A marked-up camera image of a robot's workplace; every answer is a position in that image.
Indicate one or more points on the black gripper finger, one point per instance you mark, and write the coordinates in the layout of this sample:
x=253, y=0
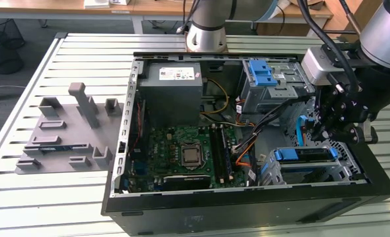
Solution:
x=353, y=135
x=332, y=111

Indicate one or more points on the hard disk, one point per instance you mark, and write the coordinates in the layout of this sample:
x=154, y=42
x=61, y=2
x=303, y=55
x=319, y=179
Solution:
x=289, y=154

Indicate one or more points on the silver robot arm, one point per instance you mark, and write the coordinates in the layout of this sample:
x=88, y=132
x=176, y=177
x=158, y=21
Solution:
x=205, y=37

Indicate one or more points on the grey metal disk bay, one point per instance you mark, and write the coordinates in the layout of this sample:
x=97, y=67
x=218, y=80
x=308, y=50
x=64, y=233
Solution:
x=313, y=165

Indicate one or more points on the grey metal drive cage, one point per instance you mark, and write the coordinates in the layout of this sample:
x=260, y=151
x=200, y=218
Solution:
x=257, y=98

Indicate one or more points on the wooden cabinet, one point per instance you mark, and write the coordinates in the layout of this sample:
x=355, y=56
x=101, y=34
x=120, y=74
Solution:
x=331, y=27

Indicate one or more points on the installed RAM stick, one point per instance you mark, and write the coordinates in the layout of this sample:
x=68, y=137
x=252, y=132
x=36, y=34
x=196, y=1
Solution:
x=229, y=160

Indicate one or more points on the brown cardboard piece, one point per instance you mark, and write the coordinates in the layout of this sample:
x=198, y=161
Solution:
x=317, y=5

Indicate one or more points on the silver CPU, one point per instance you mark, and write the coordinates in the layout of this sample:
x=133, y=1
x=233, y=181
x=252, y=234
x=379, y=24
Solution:
x=190, y=155

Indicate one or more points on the grey power supply unit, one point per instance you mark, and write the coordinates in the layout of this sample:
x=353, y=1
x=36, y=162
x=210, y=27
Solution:
x=172, y=103

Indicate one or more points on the green motherboard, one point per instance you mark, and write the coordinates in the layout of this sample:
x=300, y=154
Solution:
x=162, y=138

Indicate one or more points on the black graphics card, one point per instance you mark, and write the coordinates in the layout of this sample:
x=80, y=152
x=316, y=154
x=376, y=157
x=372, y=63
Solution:
x=186, y=182

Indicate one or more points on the black open PC case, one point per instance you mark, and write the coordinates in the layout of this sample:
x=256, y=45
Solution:
x=214, y=217

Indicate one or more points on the white box blue print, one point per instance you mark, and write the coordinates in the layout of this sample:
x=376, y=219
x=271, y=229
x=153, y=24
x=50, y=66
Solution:
x=121, y=2

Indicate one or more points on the grey parts rack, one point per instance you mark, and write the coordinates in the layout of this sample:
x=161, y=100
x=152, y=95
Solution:
x=73, y=133

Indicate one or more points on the RAM stick on rack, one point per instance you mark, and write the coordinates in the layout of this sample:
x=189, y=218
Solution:
x=54, y=149

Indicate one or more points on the wooden desk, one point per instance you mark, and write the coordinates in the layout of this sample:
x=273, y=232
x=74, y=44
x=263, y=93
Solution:
x=73, y=11

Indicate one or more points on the black mesh waste basket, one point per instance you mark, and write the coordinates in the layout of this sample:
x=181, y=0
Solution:
x=4, y=49

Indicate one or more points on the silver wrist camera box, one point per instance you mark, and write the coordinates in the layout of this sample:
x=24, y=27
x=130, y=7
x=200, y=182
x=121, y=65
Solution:
x=317, y=66

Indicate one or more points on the blue plastic drive bracket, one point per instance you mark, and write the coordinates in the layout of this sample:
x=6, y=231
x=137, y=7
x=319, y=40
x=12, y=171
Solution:
x=260, y=67

